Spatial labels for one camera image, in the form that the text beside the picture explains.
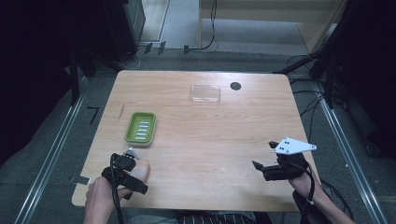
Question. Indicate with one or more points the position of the clear plastic container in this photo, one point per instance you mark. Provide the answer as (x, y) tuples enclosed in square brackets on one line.
[(205, 94)]

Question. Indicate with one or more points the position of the black cabinet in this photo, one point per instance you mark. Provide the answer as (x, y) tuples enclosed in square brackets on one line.
[(124, 28)]

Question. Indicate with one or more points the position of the black round table grommet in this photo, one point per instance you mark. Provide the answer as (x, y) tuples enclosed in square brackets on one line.
[(235, 86)]

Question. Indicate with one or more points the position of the person's left hand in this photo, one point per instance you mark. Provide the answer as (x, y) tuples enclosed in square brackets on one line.
[(101, 199)]

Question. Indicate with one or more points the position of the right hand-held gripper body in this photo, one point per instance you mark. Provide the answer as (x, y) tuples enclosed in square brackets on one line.
[(294, 146)]

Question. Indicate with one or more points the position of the grey tape strip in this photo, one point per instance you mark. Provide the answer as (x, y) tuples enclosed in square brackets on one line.
[(82, 179)]

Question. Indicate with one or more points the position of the person's right hand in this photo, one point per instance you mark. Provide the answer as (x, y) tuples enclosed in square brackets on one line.
[(303, 185)]

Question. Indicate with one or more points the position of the black metal stand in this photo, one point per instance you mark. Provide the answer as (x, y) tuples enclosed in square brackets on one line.
[(74, 74), (314, 56)]

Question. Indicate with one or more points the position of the light wooden furniture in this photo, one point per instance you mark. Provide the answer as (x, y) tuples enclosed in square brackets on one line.
[(267, 12)]

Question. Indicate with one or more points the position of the green soap dish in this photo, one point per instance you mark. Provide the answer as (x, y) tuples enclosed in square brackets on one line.
[(140, 128)]

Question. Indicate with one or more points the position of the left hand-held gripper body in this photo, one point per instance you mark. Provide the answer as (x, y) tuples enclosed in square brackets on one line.
[(124, 162)]

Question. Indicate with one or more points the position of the metal floor rail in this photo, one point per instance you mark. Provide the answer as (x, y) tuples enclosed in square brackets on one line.
[(49, 155), (350, 155)]

